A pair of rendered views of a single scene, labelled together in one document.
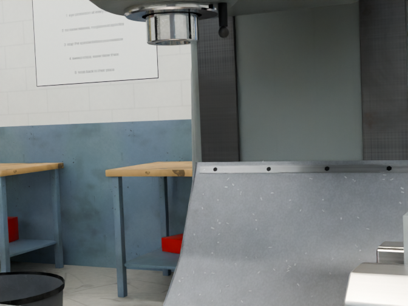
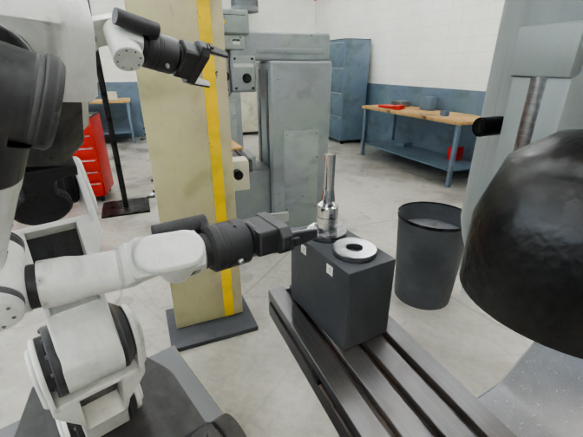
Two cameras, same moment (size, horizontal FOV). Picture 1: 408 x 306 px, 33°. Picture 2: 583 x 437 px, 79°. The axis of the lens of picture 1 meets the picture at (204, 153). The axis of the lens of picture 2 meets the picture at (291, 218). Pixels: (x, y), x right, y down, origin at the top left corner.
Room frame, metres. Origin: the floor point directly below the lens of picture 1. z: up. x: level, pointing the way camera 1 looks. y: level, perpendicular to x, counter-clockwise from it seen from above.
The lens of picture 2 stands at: (0.22, 0.03, 1.53)
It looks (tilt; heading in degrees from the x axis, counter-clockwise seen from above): 23 degrees down; 42
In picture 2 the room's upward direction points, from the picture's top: straight up
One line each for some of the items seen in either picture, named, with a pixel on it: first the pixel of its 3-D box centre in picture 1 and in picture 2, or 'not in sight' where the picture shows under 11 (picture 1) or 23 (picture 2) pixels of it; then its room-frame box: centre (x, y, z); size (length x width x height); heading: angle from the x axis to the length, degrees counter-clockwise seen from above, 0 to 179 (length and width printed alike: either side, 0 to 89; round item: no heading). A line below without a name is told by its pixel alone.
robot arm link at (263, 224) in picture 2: not in sight; (251, 238); (0.64, 0.51, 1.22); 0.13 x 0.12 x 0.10; 76
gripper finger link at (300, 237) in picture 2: not in sight; (305, 237); (0.71, 0.43, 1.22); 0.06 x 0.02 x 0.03; 166
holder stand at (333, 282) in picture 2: not in sight; (337, 277); (0.81, 0.41, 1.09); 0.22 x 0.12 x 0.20; 71
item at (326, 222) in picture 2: not in sight; (327, 218); (0.82, 0.46, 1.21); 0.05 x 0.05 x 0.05
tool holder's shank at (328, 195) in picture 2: not in sight; (329, 179); (0.82, 0.46, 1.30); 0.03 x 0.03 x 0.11
